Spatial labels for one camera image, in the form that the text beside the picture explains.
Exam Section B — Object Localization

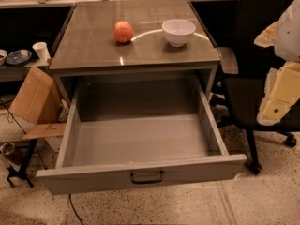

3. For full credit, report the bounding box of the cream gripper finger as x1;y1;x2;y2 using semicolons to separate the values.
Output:
257;62;300;126

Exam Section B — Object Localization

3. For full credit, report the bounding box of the grey top drawer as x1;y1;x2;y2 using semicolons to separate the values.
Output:
37;75;247;195

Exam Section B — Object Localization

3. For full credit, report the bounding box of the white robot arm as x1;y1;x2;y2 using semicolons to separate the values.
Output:
254;0;300;126

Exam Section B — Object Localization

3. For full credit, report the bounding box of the grey drawer cabinet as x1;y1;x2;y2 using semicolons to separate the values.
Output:
50;0;220;101

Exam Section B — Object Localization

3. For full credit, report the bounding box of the black office chair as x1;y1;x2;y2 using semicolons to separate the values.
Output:
210;0;300;173

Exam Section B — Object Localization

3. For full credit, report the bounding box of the red apple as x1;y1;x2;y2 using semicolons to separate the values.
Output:
112;21;133;43

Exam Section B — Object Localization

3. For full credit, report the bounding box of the brown cardboard box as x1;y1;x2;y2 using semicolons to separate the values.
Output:
9;67;66;140

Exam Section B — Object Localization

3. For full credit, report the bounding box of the white paper cup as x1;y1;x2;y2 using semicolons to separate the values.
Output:
32;42;50;61

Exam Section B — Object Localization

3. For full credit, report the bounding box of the dark blue plate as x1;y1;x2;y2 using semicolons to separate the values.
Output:
6;49;32;67

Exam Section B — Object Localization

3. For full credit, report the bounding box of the low grey side shelf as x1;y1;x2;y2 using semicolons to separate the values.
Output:
0;60;49;82

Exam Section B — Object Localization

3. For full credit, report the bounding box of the black metal stand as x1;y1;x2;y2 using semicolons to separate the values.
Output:
7;139;38;188

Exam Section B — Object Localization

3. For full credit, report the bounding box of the white bowl at left edge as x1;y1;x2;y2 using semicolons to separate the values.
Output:
0;49;8;67

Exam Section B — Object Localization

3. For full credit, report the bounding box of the black top drawer handle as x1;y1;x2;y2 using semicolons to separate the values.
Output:
130;171;164;185

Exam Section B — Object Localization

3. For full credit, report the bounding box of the black floor cable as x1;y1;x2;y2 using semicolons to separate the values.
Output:
67;193;84;225

